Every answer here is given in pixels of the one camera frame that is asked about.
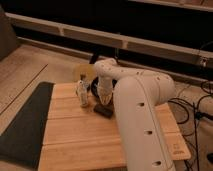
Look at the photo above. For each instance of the dark green floor mat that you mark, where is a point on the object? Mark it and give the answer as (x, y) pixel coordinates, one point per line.
(22, 140)

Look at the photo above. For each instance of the dark ceramic bowl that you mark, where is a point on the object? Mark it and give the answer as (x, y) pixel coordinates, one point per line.
(94, 85)

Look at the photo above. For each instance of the clear plastic bottle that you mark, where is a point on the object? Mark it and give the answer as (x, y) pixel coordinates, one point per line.
(82, 90)

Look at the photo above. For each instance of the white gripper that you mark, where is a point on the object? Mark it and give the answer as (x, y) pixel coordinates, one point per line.
(105, 93)

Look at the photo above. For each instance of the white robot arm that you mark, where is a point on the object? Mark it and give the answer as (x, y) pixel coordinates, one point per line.
(135, 93)

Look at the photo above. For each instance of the white metal rail frame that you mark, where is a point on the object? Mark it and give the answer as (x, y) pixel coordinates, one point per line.
(137, 45)

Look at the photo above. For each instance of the dark brown rectangular block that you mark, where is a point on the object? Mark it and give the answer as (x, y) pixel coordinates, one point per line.
(104, 111)

